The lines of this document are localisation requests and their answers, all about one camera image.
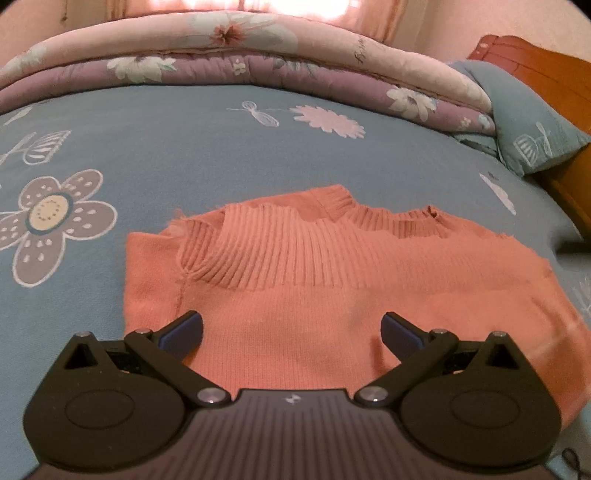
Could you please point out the pink window curtain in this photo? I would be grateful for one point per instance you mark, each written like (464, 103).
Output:
(383, 18)

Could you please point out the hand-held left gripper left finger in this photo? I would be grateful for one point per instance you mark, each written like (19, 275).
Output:
(182, 334)

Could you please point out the wooden bed headboard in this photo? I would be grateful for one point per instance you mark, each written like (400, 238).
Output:
(531, 57)

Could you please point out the blue printed pillow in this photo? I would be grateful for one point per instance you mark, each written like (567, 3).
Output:
(517, 110)

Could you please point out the orange striped knit sweater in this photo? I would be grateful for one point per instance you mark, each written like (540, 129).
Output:
(323, 300)

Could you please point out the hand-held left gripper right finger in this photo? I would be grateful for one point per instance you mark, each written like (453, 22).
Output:
(399, 337)

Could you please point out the blue floral bed sheet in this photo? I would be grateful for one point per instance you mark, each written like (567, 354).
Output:
(161, 152)

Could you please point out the folded floral quilt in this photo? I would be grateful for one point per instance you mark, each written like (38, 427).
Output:
(231, 64)

